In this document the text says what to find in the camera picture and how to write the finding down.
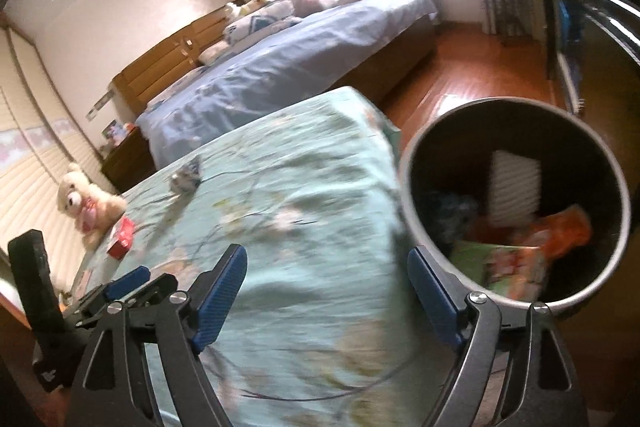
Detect red chip bag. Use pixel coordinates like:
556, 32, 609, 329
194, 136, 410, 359
467, 204, 594, 269

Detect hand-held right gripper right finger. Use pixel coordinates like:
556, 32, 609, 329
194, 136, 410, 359
407, 247, 586, 427

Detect coat rack stand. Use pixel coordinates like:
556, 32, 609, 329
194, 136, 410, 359
481, 0, 532, 44

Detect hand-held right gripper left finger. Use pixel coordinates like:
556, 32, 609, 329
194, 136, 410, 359
70, 244, 248, 427

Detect small stuffed toys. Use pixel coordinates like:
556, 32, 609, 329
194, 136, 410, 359
224, 0, 274, 18

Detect green printed carton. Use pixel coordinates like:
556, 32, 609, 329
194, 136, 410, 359
450, 239, 547, 304

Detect white round waste bin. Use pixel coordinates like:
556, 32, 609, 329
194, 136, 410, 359
397, 97, 632, 314

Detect small red box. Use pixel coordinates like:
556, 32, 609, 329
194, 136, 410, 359
106, 216, 137, 261

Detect small grey crumpled wrapper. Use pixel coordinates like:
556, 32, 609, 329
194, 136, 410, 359
171, 157, 204, 196

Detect teal floral tablecloth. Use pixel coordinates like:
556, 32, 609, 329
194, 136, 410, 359
65, 87, 471, 427

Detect wooden headboard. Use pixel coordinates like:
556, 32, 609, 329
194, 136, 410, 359
112, 0, 247, 118

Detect wooden nightstand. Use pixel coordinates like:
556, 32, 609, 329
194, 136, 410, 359
100, 126, 157, 194

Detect white blue printed pillow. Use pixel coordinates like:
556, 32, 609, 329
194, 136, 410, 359
222, 0, 297, 46

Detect cream teddy bear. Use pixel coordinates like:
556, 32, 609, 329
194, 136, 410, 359
55, 162, 129, 251

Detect bed with blue sheet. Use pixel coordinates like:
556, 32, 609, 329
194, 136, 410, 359
135, 0, 439, 168

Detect black glass cabinet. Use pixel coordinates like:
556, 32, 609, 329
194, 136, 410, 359
532, 0, 640, 120

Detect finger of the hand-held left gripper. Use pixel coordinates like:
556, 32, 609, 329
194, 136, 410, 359
62, 266, 151, 333

